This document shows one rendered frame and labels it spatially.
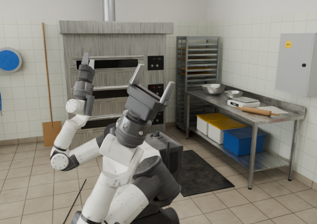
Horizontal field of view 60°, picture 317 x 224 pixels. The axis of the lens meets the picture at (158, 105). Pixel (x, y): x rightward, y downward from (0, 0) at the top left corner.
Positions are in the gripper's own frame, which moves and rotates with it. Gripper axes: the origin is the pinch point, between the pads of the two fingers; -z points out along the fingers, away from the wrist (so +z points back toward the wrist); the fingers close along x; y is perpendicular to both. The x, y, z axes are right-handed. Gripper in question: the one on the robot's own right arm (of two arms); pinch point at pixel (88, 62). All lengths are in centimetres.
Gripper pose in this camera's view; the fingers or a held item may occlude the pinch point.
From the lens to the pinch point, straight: 141.1
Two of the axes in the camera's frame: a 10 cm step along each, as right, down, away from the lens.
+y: -9.9, -1.4, 0.3
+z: -1.4, 9.8, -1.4
